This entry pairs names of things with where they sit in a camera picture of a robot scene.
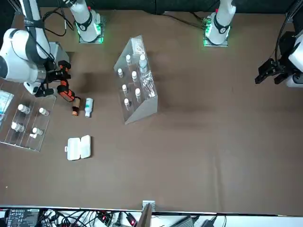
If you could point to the aluminium carry case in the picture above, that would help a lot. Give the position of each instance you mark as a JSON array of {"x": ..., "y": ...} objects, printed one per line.
[{"x": 59, "y": 50}]

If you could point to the steel left arm base plate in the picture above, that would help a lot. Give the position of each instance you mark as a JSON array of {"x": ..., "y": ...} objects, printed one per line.
[{"x": 208, "y": 44}]

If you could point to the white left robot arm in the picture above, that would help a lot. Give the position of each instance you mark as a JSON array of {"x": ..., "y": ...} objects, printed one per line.
[{"x": 222, "y": 23}]

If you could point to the white-capped clear bottle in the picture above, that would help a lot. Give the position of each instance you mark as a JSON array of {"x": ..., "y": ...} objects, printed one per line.
[
  {"x": 43, "y": 111},
  {"x": 23, "y": 108},
  {"x": 17, "y": 127},
  {"x": 37, "y": 131}
]

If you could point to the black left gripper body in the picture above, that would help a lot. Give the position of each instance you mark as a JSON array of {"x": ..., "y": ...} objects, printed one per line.
[{"x": 284, "y": 67}]

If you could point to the brown medicine bottle orange cap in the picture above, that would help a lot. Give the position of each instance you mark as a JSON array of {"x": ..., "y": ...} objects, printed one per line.
[{"x": 77, "y": 102}]

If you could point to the white printed paper packet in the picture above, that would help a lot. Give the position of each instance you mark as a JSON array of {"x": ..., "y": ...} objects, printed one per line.
[{"x": 137, "y": 46}]

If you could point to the orange black barcode scanner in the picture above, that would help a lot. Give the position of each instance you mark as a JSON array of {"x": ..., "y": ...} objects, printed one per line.
[{"x": 67, "y": 94}]

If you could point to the black labelled power adapter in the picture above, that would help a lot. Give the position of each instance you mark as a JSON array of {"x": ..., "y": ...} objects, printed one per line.
[{"x": 21, "y": 217}]

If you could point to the open white pill box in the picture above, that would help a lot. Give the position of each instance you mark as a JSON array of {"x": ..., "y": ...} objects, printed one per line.
[{"x": 78, "y": 147}]

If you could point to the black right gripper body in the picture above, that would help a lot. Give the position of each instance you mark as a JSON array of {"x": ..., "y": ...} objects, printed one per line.
[{"x": 50, "y": 73}]

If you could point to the clear cotton swab packet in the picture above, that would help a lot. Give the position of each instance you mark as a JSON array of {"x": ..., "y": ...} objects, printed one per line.
[{"x": 148, "y": 85}]

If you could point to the tall clear bottle green label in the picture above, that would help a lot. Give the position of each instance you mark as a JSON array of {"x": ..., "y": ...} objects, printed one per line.
[{"x": 142, "y": 63}]

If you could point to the black plug with red light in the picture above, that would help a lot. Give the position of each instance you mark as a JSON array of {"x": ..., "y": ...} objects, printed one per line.
[
  {"x": 103, "y": 216},
  {"x": 132, "y": 221}
]

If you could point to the aluminium profile camera post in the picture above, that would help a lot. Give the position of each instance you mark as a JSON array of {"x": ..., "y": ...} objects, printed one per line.
[{"x": 146, "y": 215}]

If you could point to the low clear acrylic rack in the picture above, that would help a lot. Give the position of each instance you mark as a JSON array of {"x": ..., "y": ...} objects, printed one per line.
[{"x": 30, "y": 142}]

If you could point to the aluminium profile side post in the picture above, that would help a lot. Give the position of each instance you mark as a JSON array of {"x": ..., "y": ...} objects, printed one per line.
[{"x": 293, "y": 9}]

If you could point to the small white-capped clear vial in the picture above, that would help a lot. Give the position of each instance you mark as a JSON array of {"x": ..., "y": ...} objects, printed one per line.
[
  {"x": 128, "y": 59},
  {"x": 138, "y": 93},
  {"x": 127, "y": 104},
  {"x": 124, "y": 88},
  {"x": 134, "y": 76},
  {"x": 120, "y": 72}
]

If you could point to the white medicine bottle green label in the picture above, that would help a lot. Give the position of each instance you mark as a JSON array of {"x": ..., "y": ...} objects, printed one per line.
[{"x": 88, "y": 105}]

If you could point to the grey power adapter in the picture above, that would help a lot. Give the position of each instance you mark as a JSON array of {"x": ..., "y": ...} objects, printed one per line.
[{"x": 187, "y": 221}]

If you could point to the tiered clear acrylic shelf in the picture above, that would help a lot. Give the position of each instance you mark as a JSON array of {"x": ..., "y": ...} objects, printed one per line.
[{"x": 146, "y": 111}]

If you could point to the white teal mask packet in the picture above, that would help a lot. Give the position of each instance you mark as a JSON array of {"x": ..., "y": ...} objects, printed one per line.
[{"x": 6, "y": 101}]

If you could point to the steel right arm base plate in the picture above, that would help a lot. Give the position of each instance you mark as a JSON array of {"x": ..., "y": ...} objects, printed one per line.
[{"x": 102, "y": 35}]

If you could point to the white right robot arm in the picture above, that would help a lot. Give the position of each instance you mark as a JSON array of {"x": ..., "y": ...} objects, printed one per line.
[{"x": 14, "y": 47}]

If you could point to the small black power adapter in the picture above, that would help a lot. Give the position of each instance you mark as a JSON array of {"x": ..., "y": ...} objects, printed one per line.
[{"x": 209, "y": 223}]

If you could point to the green lit connector board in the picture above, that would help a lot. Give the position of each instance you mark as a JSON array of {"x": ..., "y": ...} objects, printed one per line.
[{"x": 206, "y": 23}]

